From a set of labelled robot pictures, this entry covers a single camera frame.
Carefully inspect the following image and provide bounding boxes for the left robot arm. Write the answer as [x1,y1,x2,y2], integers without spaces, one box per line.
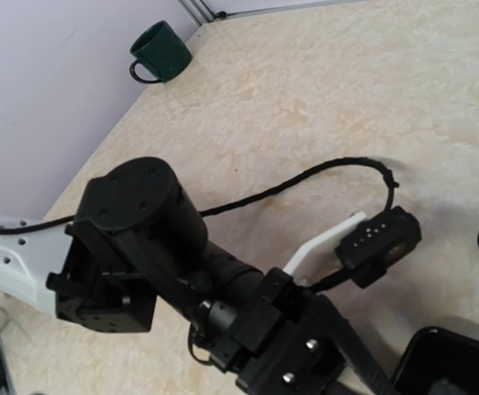
[0,157,407,394]

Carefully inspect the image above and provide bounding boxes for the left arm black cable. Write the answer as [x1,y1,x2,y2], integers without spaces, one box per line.
[0,156,401,297]

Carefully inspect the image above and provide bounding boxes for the left aluminium frame post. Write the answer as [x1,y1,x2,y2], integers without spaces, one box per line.
[178,0,228,25]

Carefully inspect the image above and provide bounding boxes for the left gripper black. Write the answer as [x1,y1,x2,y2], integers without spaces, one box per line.
[188,267,399,395]

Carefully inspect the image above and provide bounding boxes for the dark green mug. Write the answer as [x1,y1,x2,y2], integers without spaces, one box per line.
[129,21,193,85]

